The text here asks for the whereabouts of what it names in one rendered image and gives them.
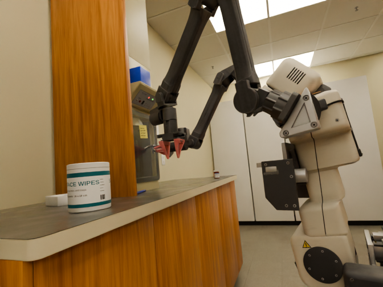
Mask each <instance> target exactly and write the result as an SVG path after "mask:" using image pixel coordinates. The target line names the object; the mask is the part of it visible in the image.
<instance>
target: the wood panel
mask: <svg viewBox="0 0 383 287"><path fill-rule="evenodd" d="M50 1H51V44H52V86H53V108H54V150H55V192H56V195H59V194H67V165H70V164H75V163H88V162H109V170H110V181H111V198H114V197H126V196H137V181H136V163H135V145H134V136H133V118H132V100H131V82H130V73H129V55H128V37H127V19H126V9H125V0H50Z"/></svg>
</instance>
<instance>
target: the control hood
mask: <svg viewBox="0 0 383 287"><path fill-rule="evenodd" d="M140 90H143V91H145V92H147V93H149V94H151V95H153V96H155V95H156V92H157V90H155V89H154V88H152V87H150V86H148V85H146V84H145V83H143V82H141V81H137V82H134V83H131V100H132V101H133V100H134V98H135V97H136V95H137V94H138V92H139V91H140ZM157 106H158V105H157V103H155V104H154V105H153V107H152V108H151V110H152V109H154V108H155V107H157ZM132 107H134V108H137V109H140V110H143V111H145V112H148V113H150V110H149V109H147V108H144V107H141V106H139V105H136V104H133V103H132Z"/></svg>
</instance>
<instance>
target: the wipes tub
mask: <svg viewBox="0 0 383 287"><path fill-rule="evenodd" d="M67 198H68V212H69V213H84V212H92V211H98V210H104V209H106V208H110V206H111V181H110V170H109V162H88V163H75V164H70V165H67Z"/></svg>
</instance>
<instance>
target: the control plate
mask: <svg viewBox="0 0 383 287"><path fill-rule="evenodd" d="M148 97H149V98H148ZM136 99H137V101H136ZM152 99H153V100H152ZM140 100H141V102H139V101H140ZM143 101H145V102H144V103H143V105H142V104H141V103H142V102H143ZM132 103H133V104H136V105H139V106H141V107H144V108H147V109H149V110H151V108H152V107H153V105H154V104H155V103H156V98H155V96H153V95H151V94H149V93H147V92H145V91H143V90H140V91H139V92H138V94H137V95H136V97H135V98H134V100H133V101H132ZM145 103H146V104H145ZM148 104H149V105H148ZM150 105H151V106H150Z"/></svg>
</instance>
